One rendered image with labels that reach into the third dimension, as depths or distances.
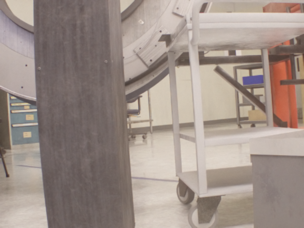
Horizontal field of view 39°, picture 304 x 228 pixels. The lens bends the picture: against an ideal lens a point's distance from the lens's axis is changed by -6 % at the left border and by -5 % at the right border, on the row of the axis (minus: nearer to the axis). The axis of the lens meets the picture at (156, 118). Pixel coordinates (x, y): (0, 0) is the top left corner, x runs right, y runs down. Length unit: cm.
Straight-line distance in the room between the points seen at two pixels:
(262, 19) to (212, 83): 969
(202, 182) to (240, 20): 52
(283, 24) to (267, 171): 61
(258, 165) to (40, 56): 73
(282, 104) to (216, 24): 125
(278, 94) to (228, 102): 902
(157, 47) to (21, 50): 62
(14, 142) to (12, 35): 451
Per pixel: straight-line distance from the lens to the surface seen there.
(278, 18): 147
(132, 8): 199
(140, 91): 243
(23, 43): 205
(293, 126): 237
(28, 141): 661
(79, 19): 136
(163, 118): 971
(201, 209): 143
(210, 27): 139
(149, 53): 200
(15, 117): 651
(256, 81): 707
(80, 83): 133
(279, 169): 100
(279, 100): 256
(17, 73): 204
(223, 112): 1138
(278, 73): 257
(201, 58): 222
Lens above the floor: 40
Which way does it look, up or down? 1 degrees down
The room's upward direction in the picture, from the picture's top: 4 degrees counter-clockwise
